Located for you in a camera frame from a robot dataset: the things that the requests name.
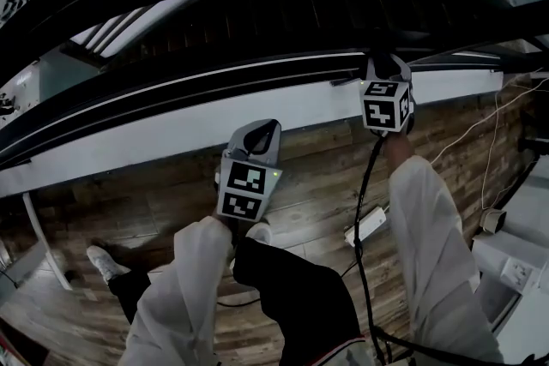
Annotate white cable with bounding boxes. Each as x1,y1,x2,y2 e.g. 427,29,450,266
479,75,549,212
428,67,546,169

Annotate person's white shoe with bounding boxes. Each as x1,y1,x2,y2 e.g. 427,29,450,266
245,222,275,246
85,244,130,285

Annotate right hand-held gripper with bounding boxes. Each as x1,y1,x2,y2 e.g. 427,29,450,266
357,55,415,136

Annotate dark wooden staircase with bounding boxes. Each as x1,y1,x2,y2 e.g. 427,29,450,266
106,0,494,57

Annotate white power socket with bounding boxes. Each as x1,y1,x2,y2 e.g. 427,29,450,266
500,255,538,287

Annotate person's white printed jacket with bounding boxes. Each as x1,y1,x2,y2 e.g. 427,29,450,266
311,335,375,366

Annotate white power strip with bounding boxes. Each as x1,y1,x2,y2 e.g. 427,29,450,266
343,204,390,249

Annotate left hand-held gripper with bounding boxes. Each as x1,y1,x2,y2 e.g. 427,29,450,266
214,119,284,224

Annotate person's right forearm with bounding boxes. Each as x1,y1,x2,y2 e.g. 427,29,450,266
380,131,506,364

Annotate person's left forearm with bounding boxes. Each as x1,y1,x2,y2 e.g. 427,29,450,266
118,215,236,366

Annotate white desk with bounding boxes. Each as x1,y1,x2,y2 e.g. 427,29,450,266
470,165,549,366

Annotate person's black trousers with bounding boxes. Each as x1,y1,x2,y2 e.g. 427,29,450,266
106,234,366,366

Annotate black plug cable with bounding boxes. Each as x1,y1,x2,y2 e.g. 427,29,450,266
338,243,361,279

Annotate dark blue cloth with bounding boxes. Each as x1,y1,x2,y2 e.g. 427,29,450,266
368,48,399,77

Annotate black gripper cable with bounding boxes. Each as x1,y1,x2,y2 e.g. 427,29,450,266
215,296,262,309
353,134,549,366

